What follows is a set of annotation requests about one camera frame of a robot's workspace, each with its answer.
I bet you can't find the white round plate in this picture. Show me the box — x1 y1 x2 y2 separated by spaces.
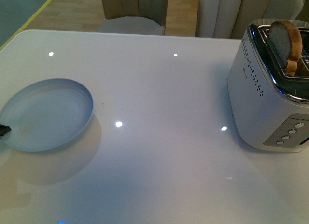
0 78 93 152

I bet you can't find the beige chair right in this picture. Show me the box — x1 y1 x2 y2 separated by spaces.
195 0 305 39

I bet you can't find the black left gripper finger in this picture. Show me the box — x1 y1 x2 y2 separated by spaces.
0 124 11 136

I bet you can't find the beige chair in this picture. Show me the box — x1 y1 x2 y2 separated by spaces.
97 0 168 35
195 0 305 39

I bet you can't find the toast bread slice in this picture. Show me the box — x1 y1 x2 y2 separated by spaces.
268 20 303 76

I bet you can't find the beige chair left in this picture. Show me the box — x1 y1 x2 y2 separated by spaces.
97 0 168 35

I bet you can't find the white chrome two-slot toaster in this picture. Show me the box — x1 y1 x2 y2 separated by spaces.
227 19 309 153

